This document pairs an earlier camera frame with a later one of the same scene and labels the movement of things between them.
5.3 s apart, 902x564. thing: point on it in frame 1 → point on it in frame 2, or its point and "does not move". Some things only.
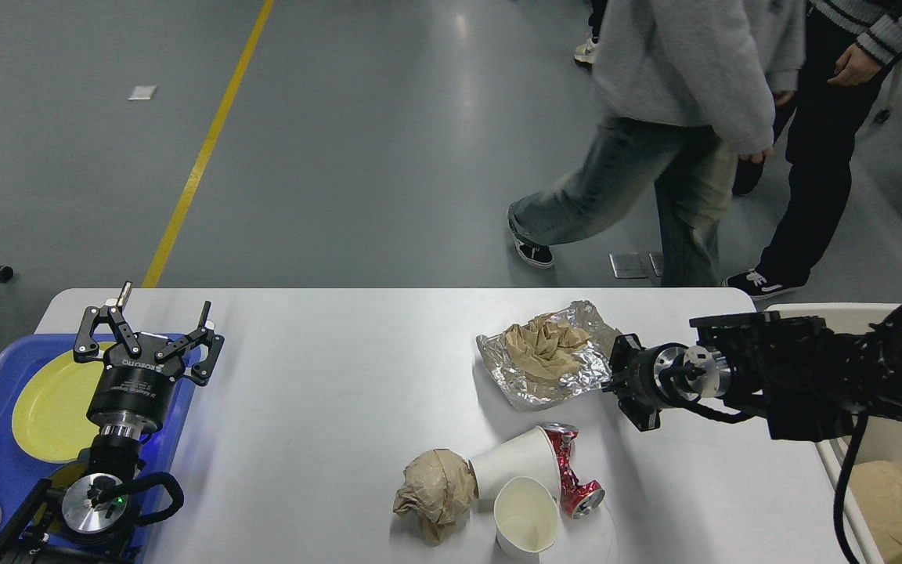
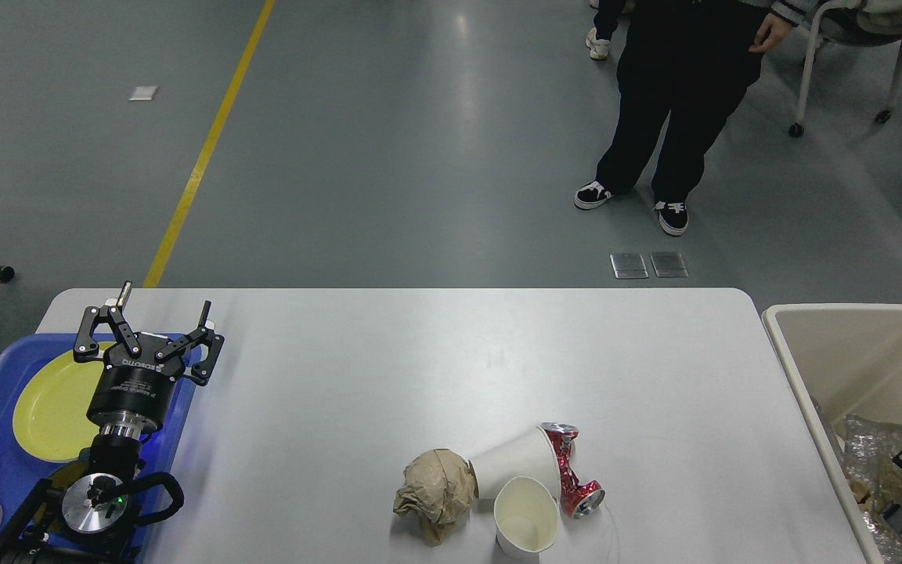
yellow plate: [50, 419] does not move
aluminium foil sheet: [564, 355] → [862, 443]
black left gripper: [131, 395] does not move
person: [851, 45] → [687, 63]
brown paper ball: [439, 486] does not move
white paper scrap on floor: [142, 92] does not move
